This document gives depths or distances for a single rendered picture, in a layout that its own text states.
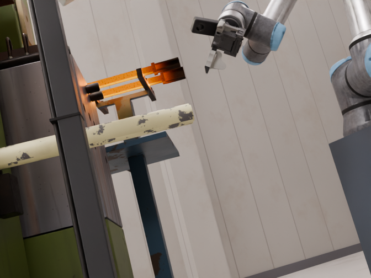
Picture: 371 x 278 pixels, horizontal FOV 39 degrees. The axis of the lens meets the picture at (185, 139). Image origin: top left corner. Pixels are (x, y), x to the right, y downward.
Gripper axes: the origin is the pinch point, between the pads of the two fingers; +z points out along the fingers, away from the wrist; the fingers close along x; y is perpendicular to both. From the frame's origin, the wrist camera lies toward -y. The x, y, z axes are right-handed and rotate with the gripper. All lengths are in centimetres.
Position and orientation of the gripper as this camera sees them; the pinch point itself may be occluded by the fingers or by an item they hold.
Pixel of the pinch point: (211, 49)
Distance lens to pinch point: 151.5
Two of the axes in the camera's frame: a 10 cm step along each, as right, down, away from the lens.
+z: -2.2, 5.1, -8.3
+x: -2.5, 8.0, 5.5
